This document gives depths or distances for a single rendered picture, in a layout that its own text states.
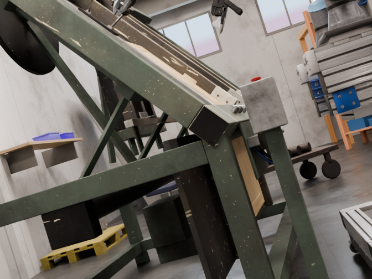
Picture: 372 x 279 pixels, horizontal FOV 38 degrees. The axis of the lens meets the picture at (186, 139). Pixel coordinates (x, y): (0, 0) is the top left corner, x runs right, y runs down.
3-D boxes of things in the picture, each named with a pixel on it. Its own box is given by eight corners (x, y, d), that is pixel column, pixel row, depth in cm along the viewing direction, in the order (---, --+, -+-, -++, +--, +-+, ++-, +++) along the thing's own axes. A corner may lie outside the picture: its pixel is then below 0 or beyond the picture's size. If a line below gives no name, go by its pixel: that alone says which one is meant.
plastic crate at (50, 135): (45, 145, 671) (42, 137, 671) (62, 140, 668) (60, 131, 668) (34, 146, 638) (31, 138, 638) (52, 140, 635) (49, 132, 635)
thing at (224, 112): (213, 148, 198) (230, 123, 196) (186, 129, 200) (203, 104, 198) (269, 125, 411) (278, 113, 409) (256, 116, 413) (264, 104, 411)
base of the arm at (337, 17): (363, 24, 222) (356, 1, 222) (371, 17, 207) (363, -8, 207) (327, 36, 224) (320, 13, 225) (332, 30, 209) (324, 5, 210)
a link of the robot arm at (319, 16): (312, 29, 262) (303, 2, 262) (315, 31, 274) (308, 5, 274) (337, 20, 257) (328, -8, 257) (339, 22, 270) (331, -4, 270)
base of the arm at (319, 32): (345, 42, 271) (339, 23, 271) (350, 37, 256) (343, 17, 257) (315, 52, 273) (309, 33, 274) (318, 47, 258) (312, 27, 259)
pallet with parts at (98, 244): (76, 248, 675) (69, 224, 676) (133, 231, 665) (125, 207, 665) (41, 272, 568) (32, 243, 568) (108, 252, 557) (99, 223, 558)
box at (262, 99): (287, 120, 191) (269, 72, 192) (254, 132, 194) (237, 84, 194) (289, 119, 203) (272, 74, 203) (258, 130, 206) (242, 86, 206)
